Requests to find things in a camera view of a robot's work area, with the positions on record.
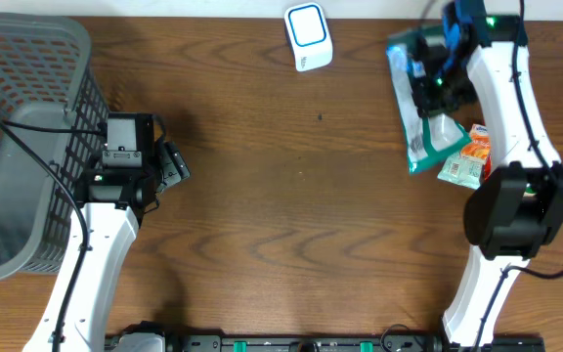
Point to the green white wipes pack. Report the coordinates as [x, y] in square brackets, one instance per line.
[429, 140]

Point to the red snack packet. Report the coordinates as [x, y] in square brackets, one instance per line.
[487, 169]

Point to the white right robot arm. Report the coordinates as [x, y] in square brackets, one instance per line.
[514, 220]

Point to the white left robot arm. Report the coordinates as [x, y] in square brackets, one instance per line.
[111, 197]

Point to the white barcode scanner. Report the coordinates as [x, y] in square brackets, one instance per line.
[308, 36]

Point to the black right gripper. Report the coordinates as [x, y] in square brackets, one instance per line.
[425, 106]

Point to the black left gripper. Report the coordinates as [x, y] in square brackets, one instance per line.
[173, 163]

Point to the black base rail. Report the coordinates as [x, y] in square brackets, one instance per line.
[393, 342]

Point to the grey plastic mesh basket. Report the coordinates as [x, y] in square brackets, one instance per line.
[50, 107]

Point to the light teal snack packet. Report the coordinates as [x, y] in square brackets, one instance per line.
[462, 171]

